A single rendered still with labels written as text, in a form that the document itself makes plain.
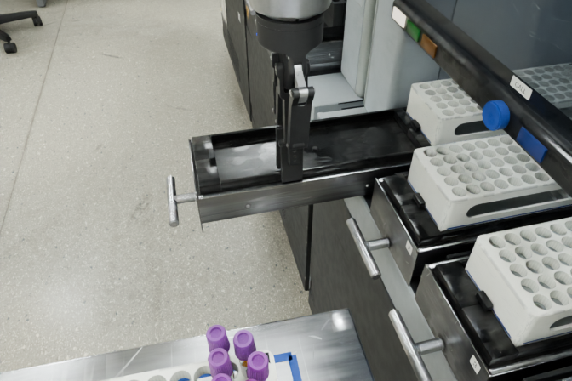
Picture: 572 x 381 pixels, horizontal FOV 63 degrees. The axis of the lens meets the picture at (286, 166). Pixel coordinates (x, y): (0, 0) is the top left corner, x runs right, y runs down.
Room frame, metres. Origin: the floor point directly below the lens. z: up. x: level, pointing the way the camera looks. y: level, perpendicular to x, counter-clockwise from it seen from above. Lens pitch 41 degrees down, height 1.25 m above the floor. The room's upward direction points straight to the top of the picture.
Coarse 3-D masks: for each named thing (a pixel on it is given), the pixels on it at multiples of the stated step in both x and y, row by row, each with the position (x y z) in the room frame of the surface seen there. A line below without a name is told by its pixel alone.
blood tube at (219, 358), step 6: (210, 354) 0.16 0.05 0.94; (216, 354) 0.16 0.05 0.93; (222, 354) 0.16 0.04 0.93; (210, 360) 0.16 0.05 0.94; (216, 360) 0.16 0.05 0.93; (222, 360) 0.16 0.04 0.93; (228, 360) 0.16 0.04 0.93; (210, 366) 0.15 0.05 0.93; (216, 366) 0.15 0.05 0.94; (222, 366) 0.15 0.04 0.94; (228, 366) 0.16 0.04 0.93; (210, 372) 0.16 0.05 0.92; (216, 372) 0.15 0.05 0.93; (222, 372) 0.15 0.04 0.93; (228, 372) 0.15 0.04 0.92
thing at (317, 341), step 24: (336, 312) 0.26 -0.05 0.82; (264, 336) 0.24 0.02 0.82; (288, 336) 0.24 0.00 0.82; (312, 336) 0.24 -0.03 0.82; (336, 336) 0.24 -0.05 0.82; (72, 360) 0.21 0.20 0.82; (96, 360) 0.21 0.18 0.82; (120, 360) 0.21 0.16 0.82; (144, 360) 0.21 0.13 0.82; (168, 360) 0.21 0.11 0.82; (192, 360) 0.21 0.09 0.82; (288, 360) 0.21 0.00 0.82; (312, 360) 0.21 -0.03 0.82; (336, 360) 0.21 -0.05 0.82; (360, 360) 0.21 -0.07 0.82
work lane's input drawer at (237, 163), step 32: (256, 128) 0.59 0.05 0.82; (320, 128) 0.61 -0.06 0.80; (352, 128) 0.61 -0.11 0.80; (384, 128) 0.61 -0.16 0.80; (416, 128) 0.58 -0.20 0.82; (192, 160) 0.53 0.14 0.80; (224, 160) 0.53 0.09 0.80; (256, 160) 0.53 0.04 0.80; (320, 160) 0.53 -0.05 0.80; (352, 160) 0.51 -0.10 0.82; (384, 160) 0.52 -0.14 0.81; (192, 192) 0.51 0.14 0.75; (224, 192) 0.46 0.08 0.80; (256, 192) 0.46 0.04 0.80; (288, 192) 0.47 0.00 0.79; (320, 192) 0.48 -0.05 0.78; (352, 192) 0.50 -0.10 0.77
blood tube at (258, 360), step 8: (256, 352) 0.16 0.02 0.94; (248, 360) 0.16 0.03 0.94; (256, 360) 0.16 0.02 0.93; (264, 360) 0.16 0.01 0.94; (248, 368) 0.15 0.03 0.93; (256, 368) 0.15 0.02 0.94; (264, 368) 0.15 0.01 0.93; (248, 376) 0.15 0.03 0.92; (256, 376) 0.15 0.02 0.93; (264, 376) 0.15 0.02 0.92
